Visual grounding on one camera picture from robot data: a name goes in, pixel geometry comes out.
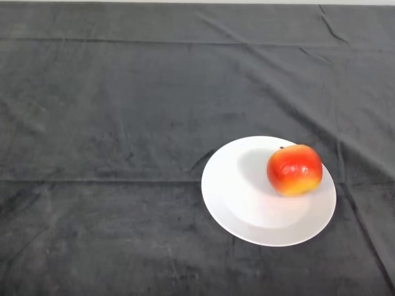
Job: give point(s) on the red yellow apple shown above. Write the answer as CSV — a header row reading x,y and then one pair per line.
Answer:
x,y
294,171

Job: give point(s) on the white round plate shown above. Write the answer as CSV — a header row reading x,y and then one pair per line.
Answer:
x,y
247,200

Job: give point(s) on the black cloth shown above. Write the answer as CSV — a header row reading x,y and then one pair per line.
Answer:
x,y
154,92

